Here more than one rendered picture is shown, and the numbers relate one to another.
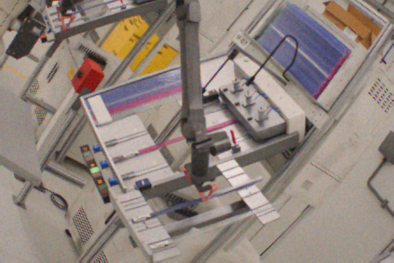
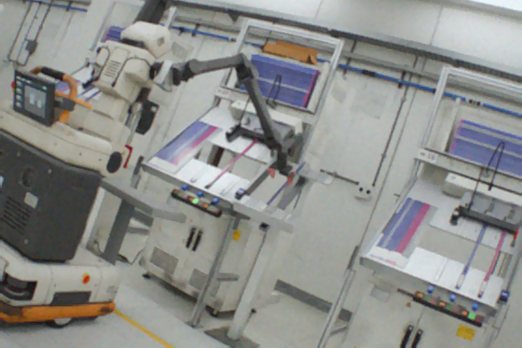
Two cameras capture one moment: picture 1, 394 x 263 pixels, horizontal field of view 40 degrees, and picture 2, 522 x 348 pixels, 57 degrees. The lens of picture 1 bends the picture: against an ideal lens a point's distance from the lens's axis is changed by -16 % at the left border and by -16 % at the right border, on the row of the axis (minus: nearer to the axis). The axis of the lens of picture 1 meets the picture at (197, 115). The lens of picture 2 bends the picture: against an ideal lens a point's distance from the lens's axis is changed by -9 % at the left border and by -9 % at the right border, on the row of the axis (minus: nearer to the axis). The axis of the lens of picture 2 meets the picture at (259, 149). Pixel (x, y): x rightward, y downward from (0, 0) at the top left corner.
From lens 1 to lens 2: 1.32 m
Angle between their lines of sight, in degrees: 26
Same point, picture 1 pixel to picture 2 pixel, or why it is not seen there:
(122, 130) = (192, 171)
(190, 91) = (267, 119)
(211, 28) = (166, 97)
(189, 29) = (254, 83)
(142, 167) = (226, 185)
